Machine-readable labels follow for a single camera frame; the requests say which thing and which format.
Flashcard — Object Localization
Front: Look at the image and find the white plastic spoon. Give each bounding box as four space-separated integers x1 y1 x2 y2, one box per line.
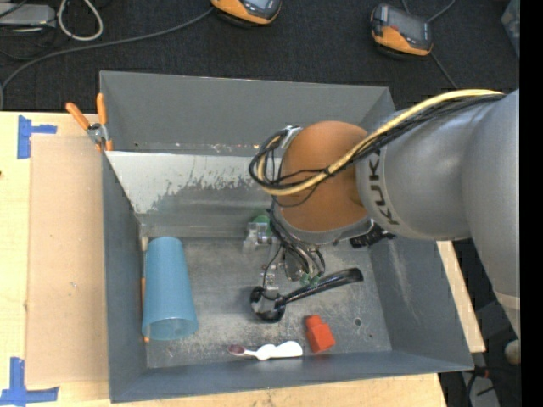
227 340 305 362

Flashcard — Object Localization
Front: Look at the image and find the grey metal bin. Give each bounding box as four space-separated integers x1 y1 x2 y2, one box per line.
98 70 475 404

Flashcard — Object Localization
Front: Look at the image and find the orange thin stick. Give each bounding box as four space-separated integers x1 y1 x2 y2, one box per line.
140 276 150 343

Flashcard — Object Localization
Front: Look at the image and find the blue plastic cup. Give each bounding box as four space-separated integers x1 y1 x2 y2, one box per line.
141 236 199 342

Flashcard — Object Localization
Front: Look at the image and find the brown cardboard board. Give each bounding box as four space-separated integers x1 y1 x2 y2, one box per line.
24 135 111 388

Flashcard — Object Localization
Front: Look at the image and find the red block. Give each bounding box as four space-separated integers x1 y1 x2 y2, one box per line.
304 315 337 354

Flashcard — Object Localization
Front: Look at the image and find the black ladle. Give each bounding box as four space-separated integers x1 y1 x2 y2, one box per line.
249 267 365 324

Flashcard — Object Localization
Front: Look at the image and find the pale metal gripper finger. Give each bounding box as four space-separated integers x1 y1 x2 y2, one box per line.
241 222 275 254
255 285 280 315

